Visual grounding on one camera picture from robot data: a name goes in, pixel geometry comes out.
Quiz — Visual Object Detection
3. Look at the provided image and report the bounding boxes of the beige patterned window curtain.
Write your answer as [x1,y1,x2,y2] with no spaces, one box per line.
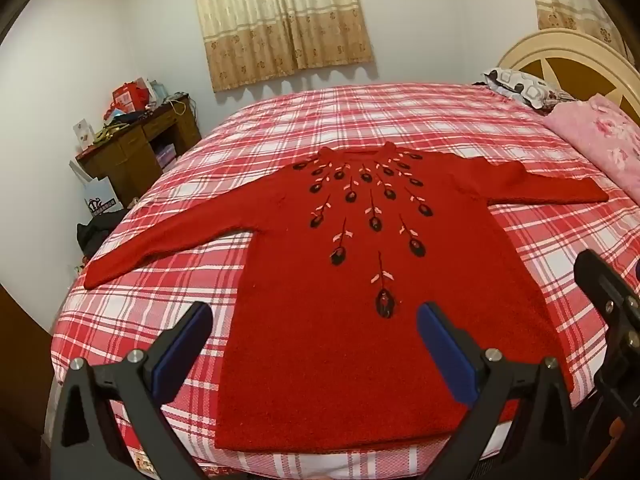
[189,0,376,93]
[530,0,636,68]

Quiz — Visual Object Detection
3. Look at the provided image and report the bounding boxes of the red plaid bed sheet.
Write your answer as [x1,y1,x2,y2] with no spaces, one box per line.
[49,83,640,478]

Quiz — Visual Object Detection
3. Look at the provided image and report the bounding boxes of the white paper bag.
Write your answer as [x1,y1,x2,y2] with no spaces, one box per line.
[70,159,123,217]

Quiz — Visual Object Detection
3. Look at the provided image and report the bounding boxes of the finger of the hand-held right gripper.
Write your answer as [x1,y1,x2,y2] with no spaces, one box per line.
[573,249,640,332]

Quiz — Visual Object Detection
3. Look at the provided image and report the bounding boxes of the red embroidered knit sweater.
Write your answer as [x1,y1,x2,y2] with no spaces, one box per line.
[83,143,610,453]

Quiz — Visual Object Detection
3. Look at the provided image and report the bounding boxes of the dark clothes pile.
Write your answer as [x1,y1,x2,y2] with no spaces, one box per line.
[75,208,128,261]

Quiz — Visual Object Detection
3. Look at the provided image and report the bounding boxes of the dark wooden desk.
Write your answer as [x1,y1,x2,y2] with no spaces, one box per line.
[75,92,202,208]

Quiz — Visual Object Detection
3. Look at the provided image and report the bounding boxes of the white card with dots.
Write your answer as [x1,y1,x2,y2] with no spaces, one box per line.
[73,118,97,150]

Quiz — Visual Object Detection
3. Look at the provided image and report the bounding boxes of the pink floral blanket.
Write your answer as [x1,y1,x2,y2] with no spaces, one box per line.
[542,94,640,201]

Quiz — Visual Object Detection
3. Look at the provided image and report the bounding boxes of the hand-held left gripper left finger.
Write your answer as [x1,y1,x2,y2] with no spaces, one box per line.
[51,301,215,480]

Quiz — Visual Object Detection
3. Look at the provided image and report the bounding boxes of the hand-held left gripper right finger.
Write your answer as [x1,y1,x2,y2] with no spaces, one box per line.
[417,301,597,480]

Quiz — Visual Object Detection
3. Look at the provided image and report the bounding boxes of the black and white patterned pillow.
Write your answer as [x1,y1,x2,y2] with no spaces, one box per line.
[482,67,583,117]

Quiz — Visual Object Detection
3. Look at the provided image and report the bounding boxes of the cream wooden headboard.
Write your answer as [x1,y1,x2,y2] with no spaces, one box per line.
[497,29,640,126]

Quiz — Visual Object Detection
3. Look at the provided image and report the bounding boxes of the light blue bag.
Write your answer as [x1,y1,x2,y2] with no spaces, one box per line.
[149,79,173,107]

